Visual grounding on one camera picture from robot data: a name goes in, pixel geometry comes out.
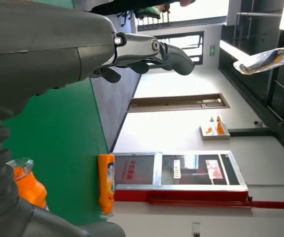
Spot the wall brochure holder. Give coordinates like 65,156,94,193
199,115,230,141

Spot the black framed window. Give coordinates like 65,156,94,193
154,31,205,65

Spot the plastic wrapped ceiling fixture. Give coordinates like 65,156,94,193
233,47,284,76

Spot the orange bottle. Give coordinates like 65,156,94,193
7,158,48,210
98,154,116,219

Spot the red wall pipe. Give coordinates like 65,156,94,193
248,200,284,211

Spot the large window with railing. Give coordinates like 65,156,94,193
136,0,229,32

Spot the red and white display cabinet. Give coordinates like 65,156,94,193
113,150,253,207

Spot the white wall outlet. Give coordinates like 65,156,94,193
192,222,201,237

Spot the green table mat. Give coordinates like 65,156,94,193
2,0,110,226

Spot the green chair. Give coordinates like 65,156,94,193
134,6,162,20

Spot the ceiling light strip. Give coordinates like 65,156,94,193
220,39,250,61

